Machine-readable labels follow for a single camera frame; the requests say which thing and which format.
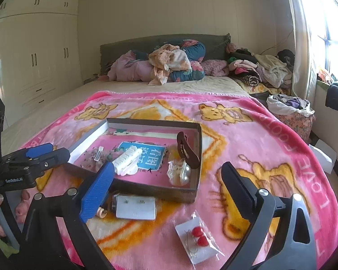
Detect dark blue floral duvet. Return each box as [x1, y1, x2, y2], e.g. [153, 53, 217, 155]
[130, 40, 206, 83]

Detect bed with beige sheet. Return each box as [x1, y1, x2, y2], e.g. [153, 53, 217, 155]
[1, 74, 293, 135]

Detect brown hair claw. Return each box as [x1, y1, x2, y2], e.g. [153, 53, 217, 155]
[176, 131, 202, 170]

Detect pink pompom hair tie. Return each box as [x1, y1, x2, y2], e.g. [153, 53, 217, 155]
[15, 189, 32, 218]

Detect silver earring packet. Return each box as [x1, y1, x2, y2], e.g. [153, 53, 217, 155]
[111, 193, 157, 220]

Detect small orange cloth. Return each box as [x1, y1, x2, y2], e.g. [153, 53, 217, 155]
[317, 67, 338, 85]

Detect beige floral cloth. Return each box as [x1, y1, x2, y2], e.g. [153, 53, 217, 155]
[148, 44, 192, 86]

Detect yellow pearl clip packet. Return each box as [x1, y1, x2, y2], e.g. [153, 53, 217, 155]
[167, 158, 192, 187]

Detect shallow grey cardboard box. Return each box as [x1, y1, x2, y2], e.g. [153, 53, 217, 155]
[63, 117, 203, 204]

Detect floral bag of clothes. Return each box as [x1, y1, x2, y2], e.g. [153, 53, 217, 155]
[266, 94, 316, 144]

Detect white comb hair clip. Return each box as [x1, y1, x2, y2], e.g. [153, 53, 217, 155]
[112, 146, 139, 176]

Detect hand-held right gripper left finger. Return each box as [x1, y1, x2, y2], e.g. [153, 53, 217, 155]
[24, 162, 116, 270]

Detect pile of clothes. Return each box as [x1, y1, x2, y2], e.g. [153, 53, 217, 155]
[227, 43, 295, 89]

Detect cream built-in wardrobe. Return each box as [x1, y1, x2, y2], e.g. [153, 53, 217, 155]
[0, 0, 83, 127]

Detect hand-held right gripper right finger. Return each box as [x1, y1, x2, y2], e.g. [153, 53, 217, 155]
[220, 162, 319, 270]

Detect mauve knitted blanket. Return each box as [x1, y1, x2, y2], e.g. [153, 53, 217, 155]
[201, 59, 228, 77]

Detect red earring packet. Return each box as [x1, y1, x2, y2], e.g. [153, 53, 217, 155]
[175, 212, 226, 265]

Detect pink book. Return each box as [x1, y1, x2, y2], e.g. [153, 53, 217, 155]
[73, 129, 198, 187]

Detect white box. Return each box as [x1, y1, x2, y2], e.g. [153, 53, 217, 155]
[308, 143, 337, 175]

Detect pink printed fleece blanket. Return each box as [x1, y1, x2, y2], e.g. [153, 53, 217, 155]
[20, 90, 338, 270]

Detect cream curtain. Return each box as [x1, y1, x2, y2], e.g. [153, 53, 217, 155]
[282, 0, 327, 100]

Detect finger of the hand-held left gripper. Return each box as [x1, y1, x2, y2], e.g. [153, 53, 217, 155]
[31, 147, 71, 175]
[1, 143, 55, 162]

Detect pale pink quilt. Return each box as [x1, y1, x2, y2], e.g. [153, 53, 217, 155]
[107, 50, 158, 83]

